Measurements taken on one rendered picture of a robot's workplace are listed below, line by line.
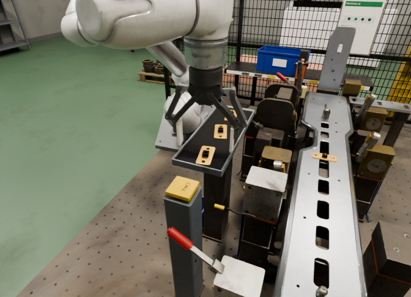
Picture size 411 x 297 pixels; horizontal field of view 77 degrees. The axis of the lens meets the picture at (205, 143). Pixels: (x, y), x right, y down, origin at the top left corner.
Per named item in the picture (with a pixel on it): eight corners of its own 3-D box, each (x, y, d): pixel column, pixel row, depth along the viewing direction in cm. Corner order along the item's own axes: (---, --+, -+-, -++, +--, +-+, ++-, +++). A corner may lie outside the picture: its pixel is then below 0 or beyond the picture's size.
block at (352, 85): (342, 140, 162) (361, 84, 143) (329, 137, 165) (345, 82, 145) (342, 134, 168) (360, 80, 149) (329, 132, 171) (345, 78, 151)
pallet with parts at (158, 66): (159, 67, 521) (158, 45, 498) (217, 74, 483) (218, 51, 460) (136, 80, 458) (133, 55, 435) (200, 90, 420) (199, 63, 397)
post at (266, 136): (257, 220, 109) (270, 140, 87) (246, 217, 111) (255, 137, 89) (260, 212, 113) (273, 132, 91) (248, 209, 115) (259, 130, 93)
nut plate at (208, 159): (209, 165, 66) (210, 162, 65) (195, 164, 67) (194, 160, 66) (215, 148, 73) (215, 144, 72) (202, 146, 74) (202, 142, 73)
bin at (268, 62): (302, 77, 162) (306, 56, 155) (255, 70, 174) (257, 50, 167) (306, 70, 174) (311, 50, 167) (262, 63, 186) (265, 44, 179)
